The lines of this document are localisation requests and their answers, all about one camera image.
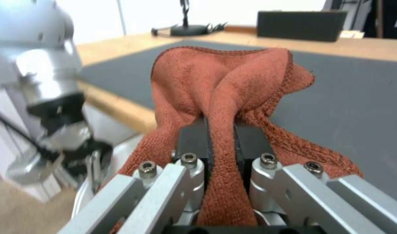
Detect orange microfibre towel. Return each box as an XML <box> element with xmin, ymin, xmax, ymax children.
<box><xmin>109</xmin><ymin>46</ymin><xmax>365</xmax><ymax>231</ymax></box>

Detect white papers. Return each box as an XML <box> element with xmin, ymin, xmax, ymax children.
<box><xmin>339</xmin><ymin>30</ymin><xmax>364</xmax><ymax>39</ymax></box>

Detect dark grey table mat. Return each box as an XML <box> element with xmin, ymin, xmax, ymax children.
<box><xmin>79</xmin><ymin>40</ymin><xmax>397</xmax><ymax>171</ymax></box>

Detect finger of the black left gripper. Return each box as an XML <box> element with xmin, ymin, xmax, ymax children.
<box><xmin>47</xmin><ymin>123</ymin><xmax>115</xmax><ymax>176</ymax></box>
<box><xmin>5</xmin><ymin>149</ymin><xmax>66</xmax><ymax>187</ymax></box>

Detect black rectangular box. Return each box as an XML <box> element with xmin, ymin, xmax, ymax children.
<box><xmin>256</xmin><ymin>11</ymin><xmax>348</xmax><ymax>43</ymax></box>

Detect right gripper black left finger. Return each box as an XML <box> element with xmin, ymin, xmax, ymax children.
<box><xmin>57</xmin><ymin>117</ymin><xmax>215</xmax><ymax>234</ymax></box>

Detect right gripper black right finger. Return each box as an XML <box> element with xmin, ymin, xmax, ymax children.
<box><xmin>234</xmin><ymin>123</ymin><xmax>397</xmax><ymax>234</ymax></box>

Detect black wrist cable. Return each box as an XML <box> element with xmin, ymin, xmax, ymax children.
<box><xmin>0</xmin><ymin>107</ymin><xmax>56</xmax><ymax>159</ymax></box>

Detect black spiky clip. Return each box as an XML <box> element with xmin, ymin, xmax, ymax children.
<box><xmin>203</xmin><ymin>22</ymin><xmax>229</xmax><ymax>33</ymax></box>

